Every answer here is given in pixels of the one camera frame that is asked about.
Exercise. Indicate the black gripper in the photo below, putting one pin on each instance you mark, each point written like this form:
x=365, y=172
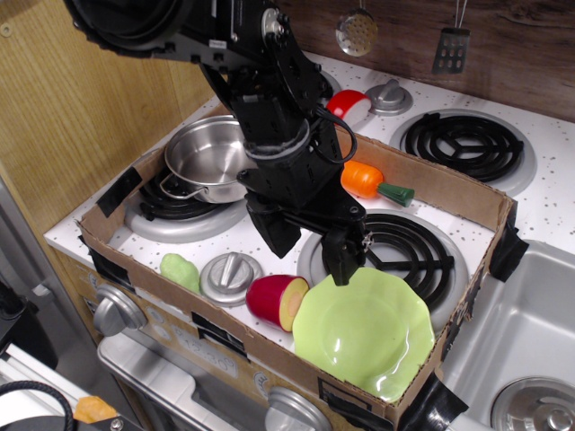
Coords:
x=296, y=187

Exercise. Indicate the orange toy carrot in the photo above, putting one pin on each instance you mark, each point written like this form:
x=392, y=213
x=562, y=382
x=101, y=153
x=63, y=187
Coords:
x=366, y=181

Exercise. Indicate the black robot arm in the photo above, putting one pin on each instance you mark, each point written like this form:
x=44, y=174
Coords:
x=251, y=60

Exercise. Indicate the light green plastic plate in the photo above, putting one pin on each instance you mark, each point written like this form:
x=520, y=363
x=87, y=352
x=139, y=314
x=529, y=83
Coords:
x=374, y=333

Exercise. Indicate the red toy fruit half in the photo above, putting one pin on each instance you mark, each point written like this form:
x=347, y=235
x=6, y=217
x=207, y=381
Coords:
x=276, y=299

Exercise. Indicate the front right black burner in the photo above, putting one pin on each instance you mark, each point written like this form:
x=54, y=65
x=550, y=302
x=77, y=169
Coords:
x=423, y=256

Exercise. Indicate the black burner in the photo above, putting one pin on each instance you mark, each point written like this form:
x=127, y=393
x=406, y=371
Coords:
x=162, y=212
x=479, y=145
x=423, y=256

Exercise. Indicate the grey front stove knob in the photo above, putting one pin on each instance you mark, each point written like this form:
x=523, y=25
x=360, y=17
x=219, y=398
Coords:
x=225, y=280

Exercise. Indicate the grey stove knob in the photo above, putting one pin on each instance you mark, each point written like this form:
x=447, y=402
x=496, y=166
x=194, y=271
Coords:
x=389, y=99
x=225, y=280

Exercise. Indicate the cardboard fence box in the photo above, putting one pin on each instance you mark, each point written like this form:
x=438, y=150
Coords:
x=476, y=221

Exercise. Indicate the stainless steel pot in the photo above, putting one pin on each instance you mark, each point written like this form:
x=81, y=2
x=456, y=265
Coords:
x=204, y=159

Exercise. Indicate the red white toy radish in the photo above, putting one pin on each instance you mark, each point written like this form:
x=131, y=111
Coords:
x=349, y=105

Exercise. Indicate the light green toy vegetable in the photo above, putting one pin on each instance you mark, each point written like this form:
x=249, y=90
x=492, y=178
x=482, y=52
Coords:
x=180, y=271

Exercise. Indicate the grey back stove knob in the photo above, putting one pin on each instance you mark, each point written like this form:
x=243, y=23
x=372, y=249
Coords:
x=389, y=99

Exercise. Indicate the front left black burner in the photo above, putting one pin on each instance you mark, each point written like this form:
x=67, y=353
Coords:
x=162, y=212

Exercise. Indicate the right grey oven knob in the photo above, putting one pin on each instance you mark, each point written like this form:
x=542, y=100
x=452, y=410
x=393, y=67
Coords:
x=289, y=410

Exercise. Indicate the grey oven knob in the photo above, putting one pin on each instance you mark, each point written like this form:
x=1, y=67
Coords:
x=289, y=410
x=116, y=312

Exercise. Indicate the back right black burner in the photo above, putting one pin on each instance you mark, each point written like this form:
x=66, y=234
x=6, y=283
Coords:
x=479, y=145

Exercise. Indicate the silver oven door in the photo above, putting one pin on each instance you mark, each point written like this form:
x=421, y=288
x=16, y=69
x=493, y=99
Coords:
x=183, y=399

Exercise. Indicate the left grey oven knob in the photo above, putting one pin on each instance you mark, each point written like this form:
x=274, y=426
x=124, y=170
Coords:
x=116, y=312

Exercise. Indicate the hanging metal skimmer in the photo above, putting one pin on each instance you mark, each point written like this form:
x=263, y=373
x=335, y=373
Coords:
x=356, y=31

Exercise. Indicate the grey sink basin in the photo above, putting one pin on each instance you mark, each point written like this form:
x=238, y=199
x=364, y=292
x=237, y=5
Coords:
x=523, y=327

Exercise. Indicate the hanging metal spatula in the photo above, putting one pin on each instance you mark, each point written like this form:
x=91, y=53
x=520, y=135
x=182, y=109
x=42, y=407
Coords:
x=453, y=44

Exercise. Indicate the metal sink drain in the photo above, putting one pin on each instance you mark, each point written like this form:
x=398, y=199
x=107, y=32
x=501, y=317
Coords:
x=534, y=403

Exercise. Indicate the orange cloth piece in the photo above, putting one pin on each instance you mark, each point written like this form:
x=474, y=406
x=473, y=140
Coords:
x=92, y=409

